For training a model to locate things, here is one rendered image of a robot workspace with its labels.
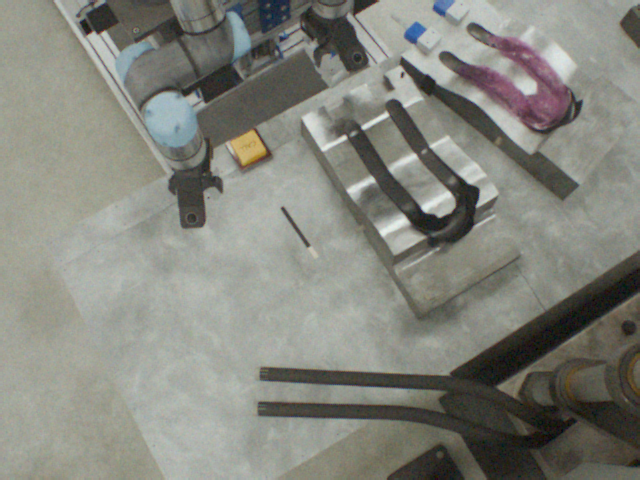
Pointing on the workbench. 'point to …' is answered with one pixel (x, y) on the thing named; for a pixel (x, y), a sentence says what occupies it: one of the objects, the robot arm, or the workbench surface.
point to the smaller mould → (632, 24)
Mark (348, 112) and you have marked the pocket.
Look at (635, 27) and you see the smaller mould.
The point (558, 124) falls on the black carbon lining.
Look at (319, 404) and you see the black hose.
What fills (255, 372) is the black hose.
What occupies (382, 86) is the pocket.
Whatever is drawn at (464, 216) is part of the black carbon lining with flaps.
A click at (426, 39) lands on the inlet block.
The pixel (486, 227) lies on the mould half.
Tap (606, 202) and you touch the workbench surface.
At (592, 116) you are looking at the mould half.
